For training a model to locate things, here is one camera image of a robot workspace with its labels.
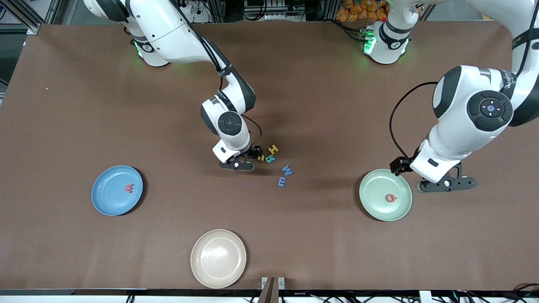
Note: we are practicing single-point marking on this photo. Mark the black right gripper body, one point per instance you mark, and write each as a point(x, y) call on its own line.
point(254, 152)

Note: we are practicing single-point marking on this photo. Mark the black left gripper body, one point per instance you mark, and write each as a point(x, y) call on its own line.
point(401, 164)

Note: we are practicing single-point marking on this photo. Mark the yellow foam letter H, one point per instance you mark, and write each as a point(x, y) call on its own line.
point(273, 149)

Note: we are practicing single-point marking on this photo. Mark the teal foam letter b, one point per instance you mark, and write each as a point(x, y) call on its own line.
point(271, 159)

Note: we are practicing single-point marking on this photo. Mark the blue foam letter m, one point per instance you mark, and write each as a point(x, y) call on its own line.
point(279, 182)

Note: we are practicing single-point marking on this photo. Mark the red foam letter Q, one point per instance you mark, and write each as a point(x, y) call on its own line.
point(388, 198)

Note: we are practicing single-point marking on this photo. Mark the blue foam letter W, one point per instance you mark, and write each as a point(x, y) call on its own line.
point(287, 171)

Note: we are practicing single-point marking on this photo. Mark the red foam letter m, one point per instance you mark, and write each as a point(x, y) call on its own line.
point(129, 189)

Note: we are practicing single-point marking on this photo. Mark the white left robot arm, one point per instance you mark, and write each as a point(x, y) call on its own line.
point(463, 126)

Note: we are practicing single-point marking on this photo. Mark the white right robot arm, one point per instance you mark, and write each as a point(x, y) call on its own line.
point(168, 29)

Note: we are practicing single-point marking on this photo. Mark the green plate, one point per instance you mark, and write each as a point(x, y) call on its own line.
point(379, 185)

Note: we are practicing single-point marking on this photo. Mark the beige plate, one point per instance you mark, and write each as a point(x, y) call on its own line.
point(218, 259)

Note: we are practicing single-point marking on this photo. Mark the blue plate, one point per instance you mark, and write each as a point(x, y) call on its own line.
point(109, 198)

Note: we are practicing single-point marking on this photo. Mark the black equipment rack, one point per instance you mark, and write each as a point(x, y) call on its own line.
point(273, 10)

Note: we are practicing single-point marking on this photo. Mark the white power strip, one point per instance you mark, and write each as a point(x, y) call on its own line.
point(196, 9)

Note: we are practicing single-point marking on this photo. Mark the pile of orange items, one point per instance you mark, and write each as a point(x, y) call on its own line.
point(353, 10)

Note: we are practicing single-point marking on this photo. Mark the metal table edge bracket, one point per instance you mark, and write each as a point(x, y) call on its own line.
point(273, 290)

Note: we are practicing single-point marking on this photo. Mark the aluminium frame post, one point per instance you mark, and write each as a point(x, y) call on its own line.
point(20, 16)

